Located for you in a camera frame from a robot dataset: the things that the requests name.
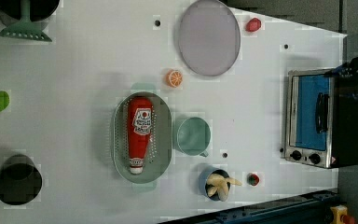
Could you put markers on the red plush ketchup bottle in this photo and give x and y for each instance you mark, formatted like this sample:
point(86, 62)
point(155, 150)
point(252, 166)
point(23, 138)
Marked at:
point(139, 127)

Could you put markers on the green metal mug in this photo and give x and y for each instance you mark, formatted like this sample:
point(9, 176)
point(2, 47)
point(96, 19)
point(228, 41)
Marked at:
point(193, 136)

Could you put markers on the orange slice toy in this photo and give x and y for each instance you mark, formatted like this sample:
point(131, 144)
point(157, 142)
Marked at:
point(174, 78)

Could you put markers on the blue cup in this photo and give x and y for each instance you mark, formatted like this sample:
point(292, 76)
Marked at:
point(203, 178)

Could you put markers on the peeled banana toy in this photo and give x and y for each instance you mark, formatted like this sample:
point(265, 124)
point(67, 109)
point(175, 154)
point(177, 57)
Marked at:
point(217, 184)

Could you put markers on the grey round plate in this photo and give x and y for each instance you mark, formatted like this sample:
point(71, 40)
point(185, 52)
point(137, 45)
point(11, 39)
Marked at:
point(209, 38)

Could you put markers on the red strawberry toy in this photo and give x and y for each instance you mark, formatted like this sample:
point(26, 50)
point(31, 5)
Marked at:
point(253, 25)

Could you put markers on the silver black toaster oven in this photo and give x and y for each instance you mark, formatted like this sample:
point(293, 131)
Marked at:
point(321, 120)

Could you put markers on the black round pot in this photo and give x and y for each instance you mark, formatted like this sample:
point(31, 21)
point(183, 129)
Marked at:
point(39, 9)

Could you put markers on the black cylinder cup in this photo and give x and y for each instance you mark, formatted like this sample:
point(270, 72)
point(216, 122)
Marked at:
point(20, 180)

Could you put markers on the green slotted spatula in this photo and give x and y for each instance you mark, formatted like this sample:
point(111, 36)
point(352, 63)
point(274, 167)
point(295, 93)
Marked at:
point(24, 28)

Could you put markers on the yellow red emergency button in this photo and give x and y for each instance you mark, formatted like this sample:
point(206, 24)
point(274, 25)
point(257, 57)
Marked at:
point(341, 216)

